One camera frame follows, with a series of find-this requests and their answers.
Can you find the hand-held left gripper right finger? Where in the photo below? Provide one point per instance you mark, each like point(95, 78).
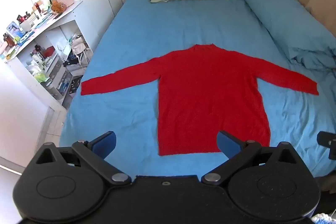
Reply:
point(227, 144)

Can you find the bed with blue sheet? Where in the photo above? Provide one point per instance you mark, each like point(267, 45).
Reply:
point(183, 24)

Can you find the red long-sleeve sweater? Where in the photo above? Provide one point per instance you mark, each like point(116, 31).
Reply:
point(207, 98)

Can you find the orange plush toy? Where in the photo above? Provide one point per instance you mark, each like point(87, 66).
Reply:
point(58, 6)

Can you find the beige cloth bag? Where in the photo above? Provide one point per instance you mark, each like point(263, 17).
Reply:
point(78, 47)

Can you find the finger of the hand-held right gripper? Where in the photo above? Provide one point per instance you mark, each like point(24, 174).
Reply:
point(325, 138)

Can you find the brown bottle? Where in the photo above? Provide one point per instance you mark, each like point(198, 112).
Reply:
point(8, 40)

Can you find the white shelf unit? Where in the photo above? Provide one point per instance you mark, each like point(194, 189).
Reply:
point(56, 27)

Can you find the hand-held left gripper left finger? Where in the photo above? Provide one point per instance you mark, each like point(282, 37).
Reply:
point(105, 144)

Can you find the light blue knit cloth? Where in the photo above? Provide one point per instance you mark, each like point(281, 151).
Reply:
point(324, 219)

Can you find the grey storage box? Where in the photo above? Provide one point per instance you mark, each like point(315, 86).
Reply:
point(53, 77)

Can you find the red box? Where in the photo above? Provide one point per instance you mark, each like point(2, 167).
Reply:
point(48, 51)

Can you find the rolled blue duvet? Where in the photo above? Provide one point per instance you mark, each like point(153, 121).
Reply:
point(286, 22)

